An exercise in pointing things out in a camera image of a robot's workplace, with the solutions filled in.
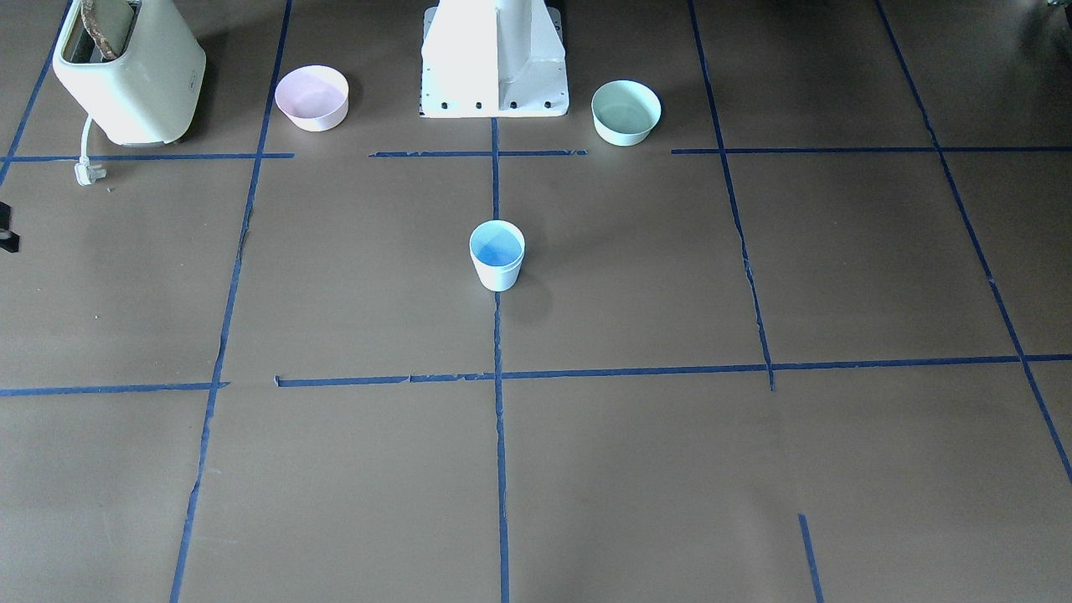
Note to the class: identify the light blue cup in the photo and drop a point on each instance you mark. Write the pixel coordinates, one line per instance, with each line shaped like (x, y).
(496, 270)
(496, 243)

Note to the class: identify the green bowl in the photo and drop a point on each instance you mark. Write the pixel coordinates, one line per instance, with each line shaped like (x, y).
(624, 112)

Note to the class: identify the pink bowl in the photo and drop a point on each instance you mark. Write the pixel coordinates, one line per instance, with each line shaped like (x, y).
(314, 97)

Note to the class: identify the cream toaster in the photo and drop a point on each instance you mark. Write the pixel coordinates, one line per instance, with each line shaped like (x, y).
(148, 96)

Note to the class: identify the toast slice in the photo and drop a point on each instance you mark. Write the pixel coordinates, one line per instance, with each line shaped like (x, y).
(109, 25)

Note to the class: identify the white camera mast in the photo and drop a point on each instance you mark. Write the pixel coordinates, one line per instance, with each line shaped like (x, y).
(493, 59)

